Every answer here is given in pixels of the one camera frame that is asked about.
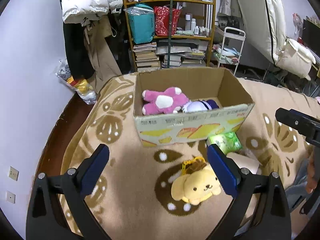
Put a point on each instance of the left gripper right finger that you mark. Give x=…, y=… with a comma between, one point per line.
x=259, y=209

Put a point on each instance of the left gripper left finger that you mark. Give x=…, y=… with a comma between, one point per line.
x=45, y=217

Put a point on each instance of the yellow dog plush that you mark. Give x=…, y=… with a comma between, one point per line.
x=196, y=183

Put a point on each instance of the green tissue pack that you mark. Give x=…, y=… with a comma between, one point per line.
x=227, y=142

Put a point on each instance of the lavender hair plush doll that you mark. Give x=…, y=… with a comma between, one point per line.
x=199, y=106

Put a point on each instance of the pink plush toy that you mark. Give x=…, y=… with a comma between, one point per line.
x=167, y=102

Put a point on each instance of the right hand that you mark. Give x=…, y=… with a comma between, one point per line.
x=311, y=181

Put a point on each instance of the beige patterned blanket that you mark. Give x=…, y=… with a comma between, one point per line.
x=132, y=198

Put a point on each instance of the white trolley cart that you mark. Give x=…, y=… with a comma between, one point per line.
x=224, y=54

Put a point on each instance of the plastic bag of toys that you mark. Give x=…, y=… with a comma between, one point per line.
x=81, y=87

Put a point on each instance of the cream recliner chair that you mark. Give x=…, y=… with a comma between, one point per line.
x=265, y=27

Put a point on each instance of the cardboard box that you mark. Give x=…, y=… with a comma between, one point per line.
x=199, y=83

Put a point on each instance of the magazine pile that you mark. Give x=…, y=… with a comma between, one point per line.
x=183, y=53

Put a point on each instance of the green pole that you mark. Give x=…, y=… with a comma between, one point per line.
x=169, y=33

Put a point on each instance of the wooden shelf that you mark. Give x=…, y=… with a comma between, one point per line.
x=196, y=21

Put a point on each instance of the book stack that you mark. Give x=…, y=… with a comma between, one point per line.
x=145, y=56

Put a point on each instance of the beige trench coat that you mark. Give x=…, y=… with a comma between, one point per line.
x=102, y=60

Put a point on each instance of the red gift bag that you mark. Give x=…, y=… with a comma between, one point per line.
x=162, y=20

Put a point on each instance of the teal bag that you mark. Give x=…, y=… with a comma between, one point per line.
x=142, y=23

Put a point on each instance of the wall socket lower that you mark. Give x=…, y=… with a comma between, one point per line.
x=10, y=197

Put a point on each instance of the wall socket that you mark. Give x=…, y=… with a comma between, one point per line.
x=10, y=197
x=13, y=173

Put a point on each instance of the wall socket upper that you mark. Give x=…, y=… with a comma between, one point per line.
x=13, y=173

